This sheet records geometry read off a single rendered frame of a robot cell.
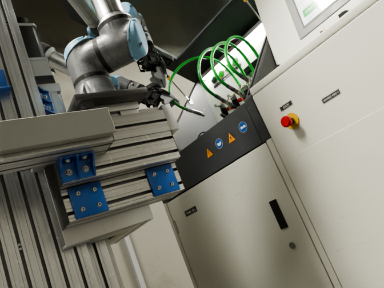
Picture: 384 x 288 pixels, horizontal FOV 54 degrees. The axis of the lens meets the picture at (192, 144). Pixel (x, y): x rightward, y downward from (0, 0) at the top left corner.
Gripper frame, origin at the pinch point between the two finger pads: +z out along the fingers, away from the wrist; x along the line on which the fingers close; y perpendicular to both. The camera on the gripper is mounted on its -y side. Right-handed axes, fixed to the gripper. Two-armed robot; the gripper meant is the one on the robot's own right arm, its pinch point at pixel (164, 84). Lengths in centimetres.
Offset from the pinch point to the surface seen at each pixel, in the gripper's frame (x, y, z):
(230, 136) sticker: 19.0, -3.0, 34.6
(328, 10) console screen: 62, -28, 9
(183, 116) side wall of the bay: -31.1, -33.6, 0.3
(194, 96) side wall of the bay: -31, -47, -12
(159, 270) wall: -168, -74, 71
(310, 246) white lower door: 31, -3, 80
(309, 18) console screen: 55, -29, 6
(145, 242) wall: -169, -71, 47
